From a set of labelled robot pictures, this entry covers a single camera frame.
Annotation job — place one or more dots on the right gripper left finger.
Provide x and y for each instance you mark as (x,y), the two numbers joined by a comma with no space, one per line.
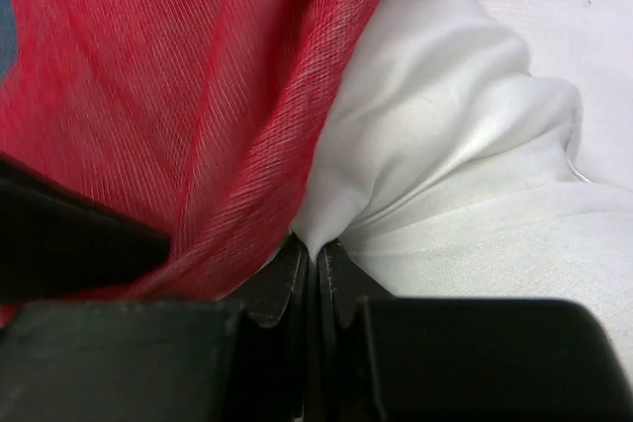
(235,359)

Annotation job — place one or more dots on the red navy pillowcase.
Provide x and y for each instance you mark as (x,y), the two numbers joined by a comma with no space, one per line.
(198,117)

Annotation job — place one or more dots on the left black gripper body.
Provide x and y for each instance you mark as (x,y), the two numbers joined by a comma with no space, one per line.
(55,242)

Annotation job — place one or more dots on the white pillow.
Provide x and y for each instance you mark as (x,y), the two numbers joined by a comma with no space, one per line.
(446,169)

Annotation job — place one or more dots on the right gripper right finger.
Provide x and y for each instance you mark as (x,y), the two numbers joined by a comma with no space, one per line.
(388,358)

